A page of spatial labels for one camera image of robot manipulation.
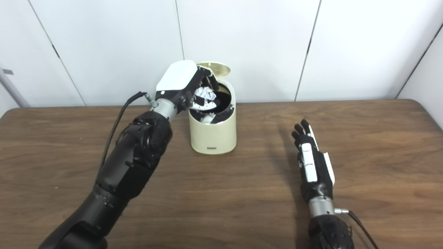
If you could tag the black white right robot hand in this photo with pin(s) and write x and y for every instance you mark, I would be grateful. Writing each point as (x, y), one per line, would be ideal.
(313, 166)

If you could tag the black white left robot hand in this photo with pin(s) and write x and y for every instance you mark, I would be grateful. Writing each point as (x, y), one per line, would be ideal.
(178, 79)

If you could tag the white paper ball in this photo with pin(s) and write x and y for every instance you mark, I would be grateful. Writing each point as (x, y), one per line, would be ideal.
(206, 94)

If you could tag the round cream bin lid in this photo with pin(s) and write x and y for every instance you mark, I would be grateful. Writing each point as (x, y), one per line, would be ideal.
(219, 68)

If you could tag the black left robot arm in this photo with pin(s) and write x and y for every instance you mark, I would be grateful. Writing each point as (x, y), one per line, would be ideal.
(128, 166)

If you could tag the cream-colored cylindrical bin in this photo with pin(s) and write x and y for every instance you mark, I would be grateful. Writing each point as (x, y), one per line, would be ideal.
(214, 135)

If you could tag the gray wall corner post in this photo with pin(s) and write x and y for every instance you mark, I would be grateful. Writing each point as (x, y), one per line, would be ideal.
(10, 88)

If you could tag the small gray wall label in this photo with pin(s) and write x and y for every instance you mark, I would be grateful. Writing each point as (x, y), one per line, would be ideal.
(8, 72)

